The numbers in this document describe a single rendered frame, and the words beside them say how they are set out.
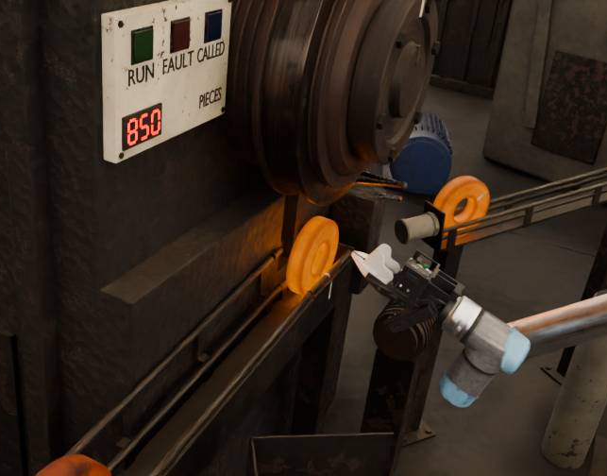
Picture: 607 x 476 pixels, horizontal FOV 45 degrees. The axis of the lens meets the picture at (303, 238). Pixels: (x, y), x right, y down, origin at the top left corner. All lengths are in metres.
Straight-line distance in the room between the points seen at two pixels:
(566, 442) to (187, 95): 1.52
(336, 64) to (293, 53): 0.07
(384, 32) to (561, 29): 2.85
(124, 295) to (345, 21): 0.50
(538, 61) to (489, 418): 2.15
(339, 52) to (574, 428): 1.37
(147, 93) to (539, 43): 3.14
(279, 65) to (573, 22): 2.94
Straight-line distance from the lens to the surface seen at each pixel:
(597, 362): 2.04
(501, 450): 2.23
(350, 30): 1.10
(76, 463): 0.91
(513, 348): 1.37
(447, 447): 2.18
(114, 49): 0.90
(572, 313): 1.46
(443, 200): 1.76
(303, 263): 1.35
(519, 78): 4.04
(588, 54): 3.90
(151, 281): 1.06
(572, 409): 2.13
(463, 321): 1.36
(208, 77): 1.08
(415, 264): 1.36
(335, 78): 1.09
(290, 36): 1.07
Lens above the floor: 1.43
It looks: 28 degrees down
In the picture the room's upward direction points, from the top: 7 degrees clockwise
